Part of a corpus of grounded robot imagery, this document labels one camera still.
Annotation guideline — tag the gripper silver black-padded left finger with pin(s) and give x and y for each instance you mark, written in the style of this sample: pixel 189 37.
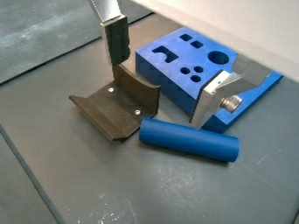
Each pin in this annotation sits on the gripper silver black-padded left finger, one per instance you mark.
pixel 114 29

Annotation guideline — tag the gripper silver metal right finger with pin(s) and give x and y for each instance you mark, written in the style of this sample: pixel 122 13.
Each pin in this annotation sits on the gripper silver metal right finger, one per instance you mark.
pixel 218 94

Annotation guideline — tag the blue cylinder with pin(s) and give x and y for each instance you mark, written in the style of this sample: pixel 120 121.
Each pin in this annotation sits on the blue cylinder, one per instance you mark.
pixel 196 141

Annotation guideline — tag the blue shape-sorter block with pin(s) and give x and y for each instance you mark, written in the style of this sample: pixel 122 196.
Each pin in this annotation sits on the blue shape-sorter block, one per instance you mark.
pixel 178 62

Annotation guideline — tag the black curved cradle stand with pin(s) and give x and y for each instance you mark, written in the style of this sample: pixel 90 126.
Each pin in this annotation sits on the black curved cradle stand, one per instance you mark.
pixel 120 104

